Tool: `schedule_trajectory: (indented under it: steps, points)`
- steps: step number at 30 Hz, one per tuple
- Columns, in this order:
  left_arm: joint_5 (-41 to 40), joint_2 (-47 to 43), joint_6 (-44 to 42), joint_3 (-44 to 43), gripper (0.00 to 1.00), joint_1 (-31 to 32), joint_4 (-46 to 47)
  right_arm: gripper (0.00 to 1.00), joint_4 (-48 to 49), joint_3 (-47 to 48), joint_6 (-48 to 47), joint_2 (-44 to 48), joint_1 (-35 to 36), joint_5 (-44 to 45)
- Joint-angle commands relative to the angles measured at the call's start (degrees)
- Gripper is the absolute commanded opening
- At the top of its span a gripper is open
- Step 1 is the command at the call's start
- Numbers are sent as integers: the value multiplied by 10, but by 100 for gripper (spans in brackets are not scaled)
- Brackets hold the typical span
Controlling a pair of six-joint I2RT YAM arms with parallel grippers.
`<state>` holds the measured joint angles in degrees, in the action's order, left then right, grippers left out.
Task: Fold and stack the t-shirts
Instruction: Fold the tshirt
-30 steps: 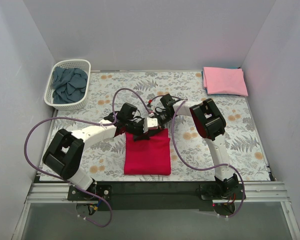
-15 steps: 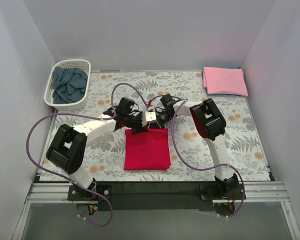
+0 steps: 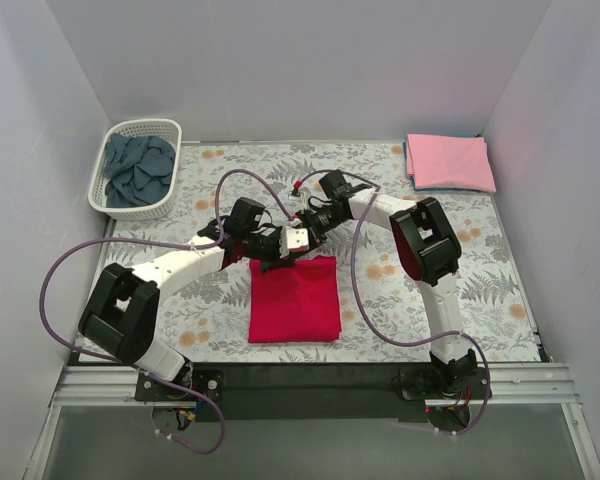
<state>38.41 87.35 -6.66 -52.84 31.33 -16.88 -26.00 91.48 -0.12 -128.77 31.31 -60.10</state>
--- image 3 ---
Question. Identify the red t shirt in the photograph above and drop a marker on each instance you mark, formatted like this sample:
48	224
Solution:
297	304

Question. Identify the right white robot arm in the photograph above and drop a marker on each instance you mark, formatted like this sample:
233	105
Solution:
429	253

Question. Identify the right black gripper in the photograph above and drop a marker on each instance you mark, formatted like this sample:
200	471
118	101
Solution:
309	226

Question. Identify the folded pink t shirt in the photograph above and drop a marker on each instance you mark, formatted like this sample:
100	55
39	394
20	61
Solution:
440	162

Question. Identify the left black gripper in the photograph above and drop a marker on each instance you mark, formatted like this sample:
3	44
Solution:
271	252

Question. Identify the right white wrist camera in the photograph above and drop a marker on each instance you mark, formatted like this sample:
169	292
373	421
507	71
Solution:
300	194

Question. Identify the dark blue-grey t shirt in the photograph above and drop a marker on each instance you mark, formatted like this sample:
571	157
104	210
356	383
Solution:
139	170

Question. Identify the floral patterned table mat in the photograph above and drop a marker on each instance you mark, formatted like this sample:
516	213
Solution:
208	321

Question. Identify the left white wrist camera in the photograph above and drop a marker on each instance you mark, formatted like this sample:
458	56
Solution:
293	240

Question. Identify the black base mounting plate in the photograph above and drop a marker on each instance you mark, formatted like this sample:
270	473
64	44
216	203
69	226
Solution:
408	392

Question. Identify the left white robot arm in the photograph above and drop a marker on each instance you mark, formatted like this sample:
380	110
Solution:
121	313

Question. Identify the aluminium frame rail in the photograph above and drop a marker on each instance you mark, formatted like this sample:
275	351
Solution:
511	383

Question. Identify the white plastic laundry basket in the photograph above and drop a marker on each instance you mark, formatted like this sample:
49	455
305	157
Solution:
167	130

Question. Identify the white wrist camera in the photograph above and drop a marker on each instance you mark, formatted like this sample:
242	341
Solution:
300	194
293	240

